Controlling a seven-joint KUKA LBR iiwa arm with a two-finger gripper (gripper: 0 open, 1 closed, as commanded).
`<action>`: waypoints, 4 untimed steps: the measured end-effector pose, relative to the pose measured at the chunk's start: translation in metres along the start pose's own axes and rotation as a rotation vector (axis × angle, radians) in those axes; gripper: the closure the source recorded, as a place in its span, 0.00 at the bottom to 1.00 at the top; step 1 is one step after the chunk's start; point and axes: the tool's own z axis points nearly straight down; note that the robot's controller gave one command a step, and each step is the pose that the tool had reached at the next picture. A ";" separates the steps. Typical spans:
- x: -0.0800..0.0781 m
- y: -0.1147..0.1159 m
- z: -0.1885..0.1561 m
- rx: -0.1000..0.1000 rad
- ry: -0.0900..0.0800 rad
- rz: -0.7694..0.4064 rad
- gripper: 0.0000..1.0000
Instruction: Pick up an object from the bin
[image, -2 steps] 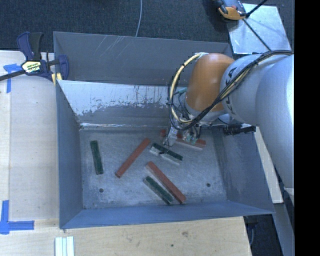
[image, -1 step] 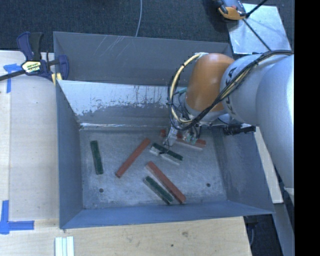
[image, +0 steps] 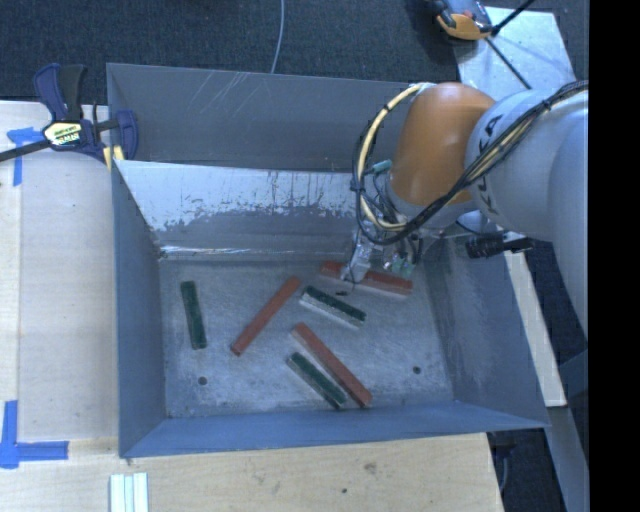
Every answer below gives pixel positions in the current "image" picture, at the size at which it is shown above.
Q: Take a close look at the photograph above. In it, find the grey metal bin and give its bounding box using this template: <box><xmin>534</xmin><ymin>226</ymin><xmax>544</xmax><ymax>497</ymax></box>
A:
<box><xmin>105</xmin><ymin>62</ymin><xmax>552</xmax><ymax>460</ymax></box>

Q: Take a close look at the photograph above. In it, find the black cylinder on white bracket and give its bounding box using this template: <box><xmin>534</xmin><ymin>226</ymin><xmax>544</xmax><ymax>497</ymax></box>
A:
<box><xmin>456</xmin><ymin>209</ymin><xmax>535</xmax><ymax>261</ymax></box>

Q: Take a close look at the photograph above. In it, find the dark green flat block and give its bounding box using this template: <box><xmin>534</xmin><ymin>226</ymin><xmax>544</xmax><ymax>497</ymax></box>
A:
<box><xmin>284</xmin><ymin>351</ymin><xmax>350</xmax><ymax>411</ymax></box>
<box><xmin>179</xmin><ymin>280</ymin><xmax>209</xmax><ymax>351</ymax></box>
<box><xmin>298</xmin><ymin>284</ymin><xmax>368</xmax><ymax>331</ymax></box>

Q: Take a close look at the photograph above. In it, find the red-brown flat block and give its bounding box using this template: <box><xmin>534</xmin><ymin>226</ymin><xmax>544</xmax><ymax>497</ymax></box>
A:
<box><xmin>289</xmin><ymin>321</ymin><xmax>374</xmax><ymax>410</ymax></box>
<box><xmin>318</xmin><ymin>259</ymin><xmax>415</xmax><ymax>300</ymax></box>
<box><xmin>229</xmin><ymin>275</ymin><xmax>303</xmax><ymax>358</ymax></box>

